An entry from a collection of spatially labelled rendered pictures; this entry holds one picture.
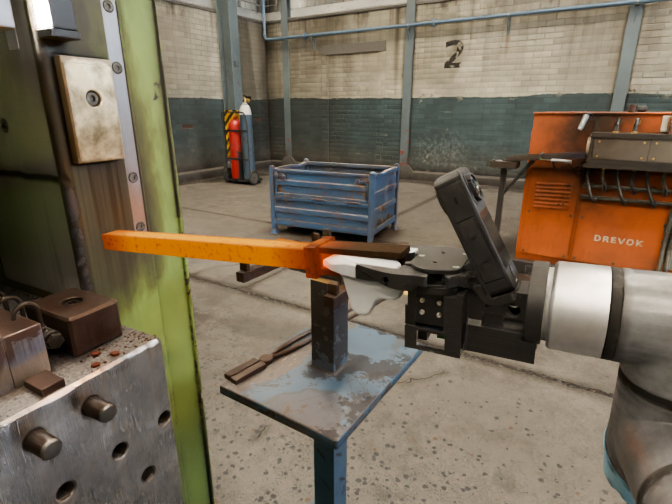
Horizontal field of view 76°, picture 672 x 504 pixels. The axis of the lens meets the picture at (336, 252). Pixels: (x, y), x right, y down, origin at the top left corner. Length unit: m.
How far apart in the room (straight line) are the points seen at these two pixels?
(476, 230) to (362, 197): 3.80
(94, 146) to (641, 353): 0.82
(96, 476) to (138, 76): 0.70
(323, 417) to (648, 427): 0.59
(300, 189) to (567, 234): 2.44
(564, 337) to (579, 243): 3.41
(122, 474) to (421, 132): 7.80
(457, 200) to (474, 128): 7.60
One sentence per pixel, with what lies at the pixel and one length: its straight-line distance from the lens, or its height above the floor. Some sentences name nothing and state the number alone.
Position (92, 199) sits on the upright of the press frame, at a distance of 0.91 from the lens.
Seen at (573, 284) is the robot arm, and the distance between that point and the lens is 0.38.
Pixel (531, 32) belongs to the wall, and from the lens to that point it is 7.90.
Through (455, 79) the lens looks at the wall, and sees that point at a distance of 8.10.
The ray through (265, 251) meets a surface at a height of 1.12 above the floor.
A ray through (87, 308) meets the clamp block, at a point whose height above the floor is 0.98.
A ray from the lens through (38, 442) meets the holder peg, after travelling 0.69.
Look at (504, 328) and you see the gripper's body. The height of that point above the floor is 1.09.
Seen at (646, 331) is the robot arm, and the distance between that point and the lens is 0.38.
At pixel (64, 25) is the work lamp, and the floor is 1.40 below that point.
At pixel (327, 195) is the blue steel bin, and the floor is 0.46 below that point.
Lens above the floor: 1.27
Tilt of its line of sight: 18 degrees down
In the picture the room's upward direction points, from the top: straight up
